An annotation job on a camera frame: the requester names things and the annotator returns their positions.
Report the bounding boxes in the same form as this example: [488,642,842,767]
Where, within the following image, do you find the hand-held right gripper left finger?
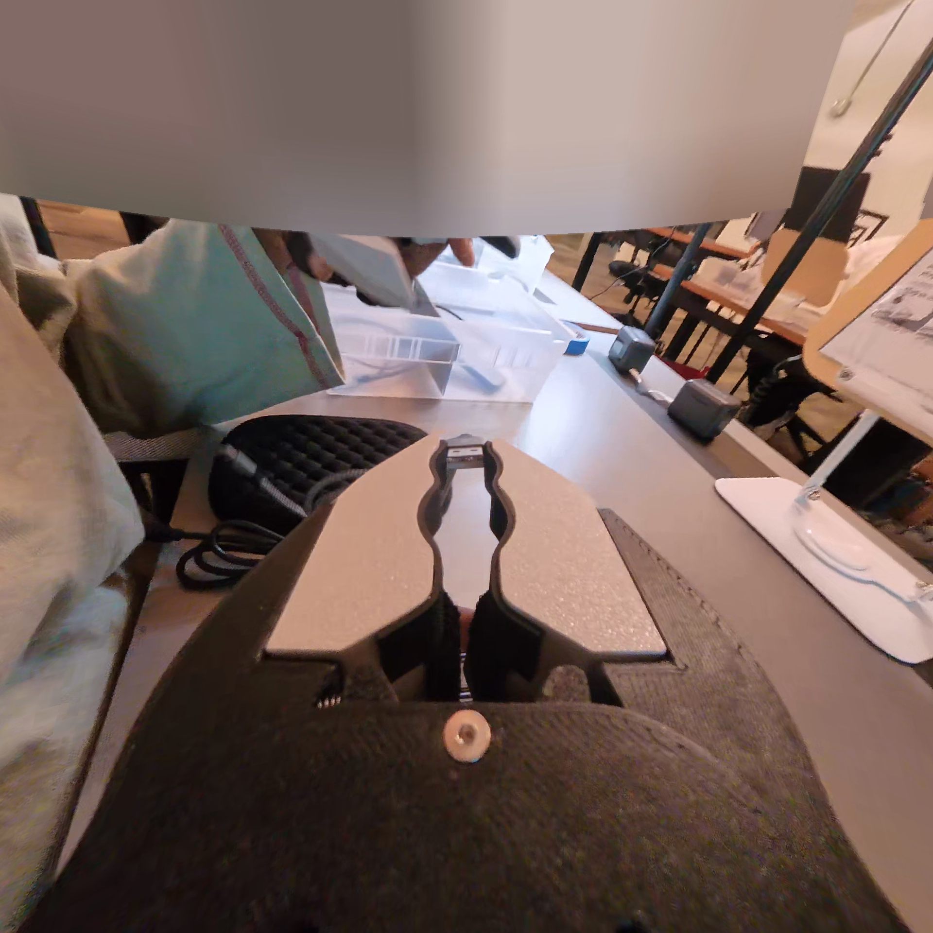
[264,437,462,702]

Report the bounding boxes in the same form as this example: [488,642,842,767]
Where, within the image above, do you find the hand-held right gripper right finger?
[465,439,670,702]

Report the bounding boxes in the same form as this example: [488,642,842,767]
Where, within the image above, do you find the grey braided USB cable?
[217,433,488,520]

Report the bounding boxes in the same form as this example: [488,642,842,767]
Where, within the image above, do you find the clear plastic bin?
[324,237,577,404]

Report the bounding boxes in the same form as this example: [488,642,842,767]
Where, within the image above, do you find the person's left forearm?
[66,219,347,438]

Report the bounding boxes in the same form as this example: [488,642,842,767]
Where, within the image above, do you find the person's left hand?
[396,237,478,281]

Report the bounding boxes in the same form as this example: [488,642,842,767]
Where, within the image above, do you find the black textured wrist pad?
[207,415,430,536]

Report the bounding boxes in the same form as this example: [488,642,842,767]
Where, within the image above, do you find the white board stand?
[714,412,933,664]

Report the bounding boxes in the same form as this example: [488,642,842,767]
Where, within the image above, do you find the grey desk power cube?
[608,326,657,374]
[667,379,742,442]

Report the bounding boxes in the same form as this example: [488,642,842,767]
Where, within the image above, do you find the grey light stand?
[645,222,713,340]

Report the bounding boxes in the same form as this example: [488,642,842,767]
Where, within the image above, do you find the person's upper body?
[0,193,147,919]

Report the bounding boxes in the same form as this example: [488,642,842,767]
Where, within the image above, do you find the wooden office desk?
[576,226,810,344]

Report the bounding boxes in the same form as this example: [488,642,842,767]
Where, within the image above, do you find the wooden display board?
[802,219,933,424]

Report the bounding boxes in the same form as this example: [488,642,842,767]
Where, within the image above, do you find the black light stand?
[706,44,933,385]

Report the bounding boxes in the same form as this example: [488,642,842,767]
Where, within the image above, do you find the printed instruction sheet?
[820,248,933,389]

